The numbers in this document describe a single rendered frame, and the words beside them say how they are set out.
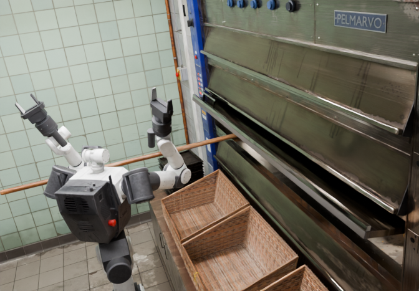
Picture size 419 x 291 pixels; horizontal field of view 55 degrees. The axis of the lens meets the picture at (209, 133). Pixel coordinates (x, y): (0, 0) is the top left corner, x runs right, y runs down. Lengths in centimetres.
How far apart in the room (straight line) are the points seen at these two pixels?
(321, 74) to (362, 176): 40
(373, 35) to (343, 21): 15
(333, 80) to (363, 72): 15
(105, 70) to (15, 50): 70
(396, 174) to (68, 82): 282
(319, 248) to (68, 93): 247
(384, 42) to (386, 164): 38
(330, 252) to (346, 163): 50
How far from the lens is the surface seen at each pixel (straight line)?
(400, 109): 126
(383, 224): 140
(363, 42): 138
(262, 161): 230
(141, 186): 182
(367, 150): 146
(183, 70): 334
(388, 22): 129
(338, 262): 185
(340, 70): 149
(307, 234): 201
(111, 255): 201
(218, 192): 301
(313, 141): 170
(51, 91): 361
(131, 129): 374
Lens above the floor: 219
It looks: 21 degrees down
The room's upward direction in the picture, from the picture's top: 7 degrees counter-clockwise
